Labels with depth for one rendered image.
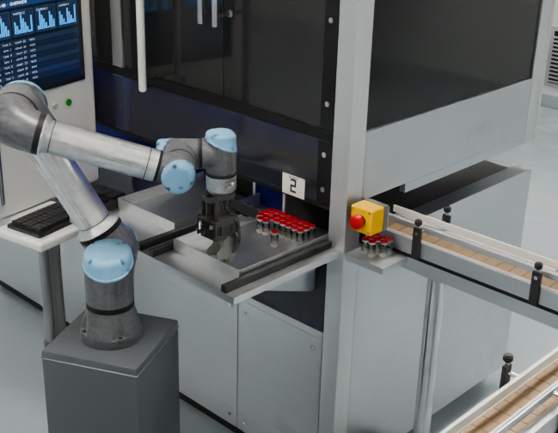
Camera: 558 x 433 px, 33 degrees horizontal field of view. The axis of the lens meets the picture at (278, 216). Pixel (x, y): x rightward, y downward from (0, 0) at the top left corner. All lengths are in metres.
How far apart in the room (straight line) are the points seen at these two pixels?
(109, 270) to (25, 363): 1.63
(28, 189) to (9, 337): 1.07
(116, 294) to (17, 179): 0.88
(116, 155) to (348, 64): 0.65
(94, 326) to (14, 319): 1.85
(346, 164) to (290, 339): 0.63
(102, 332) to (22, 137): 0.50
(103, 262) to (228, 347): 0.96
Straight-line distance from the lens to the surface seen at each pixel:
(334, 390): 2.79
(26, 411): 3.53
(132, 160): 2.13
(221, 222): 2.31
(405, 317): 2.94
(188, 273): 2.43
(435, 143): 2.78
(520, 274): 2.43
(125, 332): 2.29
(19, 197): 3.04
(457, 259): 2.47
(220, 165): 2.26
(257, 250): 2.56
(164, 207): 2.84
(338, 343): 2.70
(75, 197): 2.31
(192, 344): 3.23
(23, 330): 4.03
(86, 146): 2.13
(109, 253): 2.24
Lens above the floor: 1.97
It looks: 23 degrees down
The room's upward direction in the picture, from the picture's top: 2 degrees clockwise
